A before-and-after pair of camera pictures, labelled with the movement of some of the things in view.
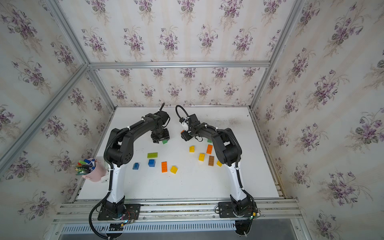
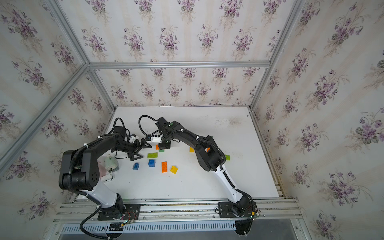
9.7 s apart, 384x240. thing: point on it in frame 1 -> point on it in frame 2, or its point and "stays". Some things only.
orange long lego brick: [164, 167] stays
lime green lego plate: [152, 155] stays
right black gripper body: [186, 134] -> [164, 144]
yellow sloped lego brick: [174, 169] stays
